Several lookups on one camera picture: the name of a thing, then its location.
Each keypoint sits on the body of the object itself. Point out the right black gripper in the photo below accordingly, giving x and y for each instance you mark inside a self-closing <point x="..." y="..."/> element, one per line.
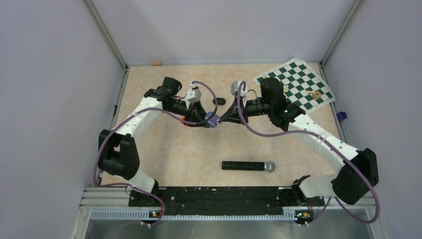
<point x="233" y="115"/>

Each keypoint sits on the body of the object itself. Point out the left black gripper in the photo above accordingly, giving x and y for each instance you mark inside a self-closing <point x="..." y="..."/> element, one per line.
<point x="198" y="114"/>

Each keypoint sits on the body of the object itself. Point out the black earbud charging case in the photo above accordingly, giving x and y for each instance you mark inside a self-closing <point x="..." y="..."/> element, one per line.
<point x="219" y="101"/>

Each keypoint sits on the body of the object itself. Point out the grey oval charging case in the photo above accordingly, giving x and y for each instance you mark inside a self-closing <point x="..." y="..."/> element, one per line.
<point x="213" y="121"/>

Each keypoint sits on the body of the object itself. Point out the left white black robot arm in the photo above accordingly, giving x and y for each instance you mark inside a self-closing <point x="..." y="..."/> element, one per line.
<point x="118" y="154"/>

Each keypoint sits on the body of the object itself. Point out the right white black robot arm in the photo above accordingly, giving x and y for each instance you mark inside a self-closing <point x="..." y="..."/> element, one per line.
<point x="355" y="171"/>

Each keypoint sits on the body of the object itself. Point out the black microphone silver head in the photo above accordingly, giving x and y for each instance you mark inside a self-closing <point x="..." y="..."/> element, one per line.
<point x="268" y="166"/>

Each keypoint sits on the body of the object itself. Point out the green white chessboard mat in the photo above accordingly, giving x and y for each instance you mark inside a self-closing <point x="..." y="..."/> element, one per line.
<point x="305" y="80"/>

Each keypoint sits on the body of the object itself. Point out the wooden letter cube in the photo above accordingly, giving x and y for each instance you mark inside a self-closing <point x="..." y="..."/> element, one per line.
<point x="316" y="95"/>

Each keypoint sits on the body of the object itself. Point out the purple small object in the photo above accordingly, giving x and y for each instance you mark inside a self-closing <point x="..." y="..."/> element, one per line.
<point x="341" y="116"/>

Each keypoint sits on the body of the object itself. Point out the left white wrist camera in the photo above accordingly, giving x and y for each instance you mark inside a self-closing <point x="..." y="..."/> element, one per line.
<point x="193" y="95"/>

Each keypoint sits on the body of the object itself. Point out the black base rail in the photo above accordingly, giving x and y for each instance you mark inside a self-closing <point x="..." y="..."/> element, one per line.
<point x="224" y="201"/>

